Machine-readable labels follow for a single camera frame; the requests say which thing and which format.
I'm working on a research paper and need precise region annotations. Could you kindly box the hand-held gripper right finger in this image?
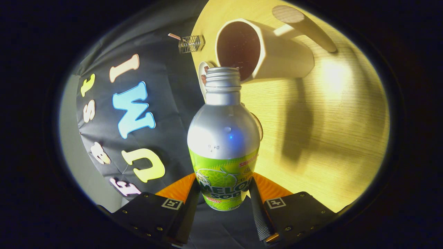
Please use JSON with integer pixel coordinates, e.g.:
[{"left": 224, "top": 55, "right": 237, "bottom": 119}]
[{"left": 248, "top": 172, "right": 338, "bottom": 247}]

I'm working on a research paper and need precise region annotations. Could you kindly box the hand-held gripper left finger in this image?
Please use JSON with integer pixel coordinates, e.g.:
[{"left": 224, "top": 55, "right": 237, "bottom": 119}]
[{"left": 110, "top": 173, "right": 201, "bottom": 247}]

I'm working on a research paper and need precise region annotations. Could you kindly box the silver green juice bottle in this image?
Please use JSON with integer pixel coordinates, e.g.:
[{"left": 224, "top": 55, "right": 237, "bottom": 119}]
[{"left": 187, "top": 66, "right": 261, "bottom": 212}]

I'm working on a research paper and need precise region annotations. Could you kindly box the round cork coaster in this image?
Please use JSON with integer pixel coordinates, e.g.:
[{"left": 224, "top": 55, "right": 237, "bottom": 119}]
[{"left": 250, "top": 112, "right": 264, "bottom": 142}]

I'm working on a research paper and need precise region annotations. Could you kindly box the beige cup with wooden handle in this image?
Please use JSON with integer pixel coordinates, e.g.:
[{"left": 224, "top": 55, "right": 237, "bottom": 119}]
[{"left": 215, "top": 4, "right": 338, "bottom": 84}]

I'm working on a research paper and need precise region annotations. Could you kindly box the black backdrop cloth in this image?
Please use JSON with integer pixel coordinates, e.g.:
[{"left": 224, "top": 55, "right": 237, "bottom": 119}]
[{"left": 74, "top": 0, "right": 265, "bottom": 249}]

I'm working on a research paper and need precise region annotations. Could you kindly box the wooden table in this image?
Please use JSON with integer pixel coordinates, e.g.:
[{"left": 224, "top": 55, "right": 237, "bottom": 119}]
[{"left": 191, "top": 0, "right": 391, "bottom": 213}]

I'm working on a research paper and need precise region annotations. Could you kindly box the white oval plate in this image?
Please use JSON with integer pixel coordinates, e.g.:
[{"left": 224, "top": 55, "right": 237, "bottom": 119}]
[{"left": 198, "top": 61, "right": 216, "bottom": 103}]

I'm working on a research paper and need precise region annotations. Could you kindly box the wire mesh holder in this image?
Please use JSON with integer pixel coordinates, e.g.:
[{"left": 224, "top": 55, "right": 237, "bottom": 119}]
[{"left": 178, "top": 34, "right": 206, "bottom": 54}]

